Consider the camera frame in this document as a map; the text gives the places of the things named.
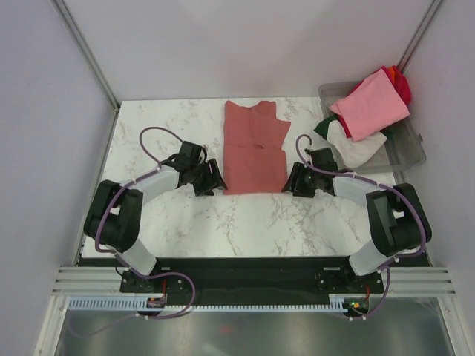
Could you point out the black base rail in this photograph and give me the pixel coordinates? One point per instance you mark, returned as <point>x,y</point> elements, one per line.
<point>251,281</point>

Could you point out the light pink t shirt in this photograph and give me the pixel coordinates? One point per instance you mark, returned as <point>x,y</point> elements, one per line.
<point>369,109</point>

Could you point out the white t shirt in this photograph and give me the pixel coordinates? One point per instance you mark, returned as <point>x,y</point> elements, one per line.
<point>354,154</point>

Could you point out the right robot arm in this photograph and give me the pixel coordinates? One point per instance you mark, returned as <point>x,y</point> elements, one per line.
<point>397,221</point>

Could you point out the salmon red t shirt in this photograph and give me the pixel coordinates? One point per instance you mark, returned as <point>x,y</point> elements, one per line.
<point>253,159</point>

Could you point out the dark green t shirt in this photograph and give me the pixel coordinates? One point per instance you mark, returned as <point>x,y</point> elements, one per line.
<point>322,127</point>

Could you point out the white slotted cable duct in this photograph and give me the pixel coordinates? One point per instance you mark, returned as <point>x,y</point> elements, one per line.
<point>146,304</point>

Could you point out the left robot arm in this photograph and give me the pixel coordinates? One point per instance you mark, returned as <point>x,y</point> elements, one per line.
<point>114,217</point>

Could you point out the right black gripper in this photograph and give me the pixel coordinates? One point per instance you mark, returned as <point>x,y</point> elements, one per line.
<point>297,171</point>

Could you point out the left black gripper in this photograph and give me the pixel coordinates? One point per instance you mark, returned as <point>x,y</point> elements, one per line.
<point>212,179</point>

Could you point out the right aluminium frame post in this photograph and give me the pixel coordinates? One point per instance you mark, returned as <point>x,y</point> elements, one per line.
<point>421,30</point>

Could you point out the grey translucent plastic bin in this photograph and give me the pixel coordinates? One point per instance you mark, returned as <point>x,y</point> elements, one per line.
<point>403,148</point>

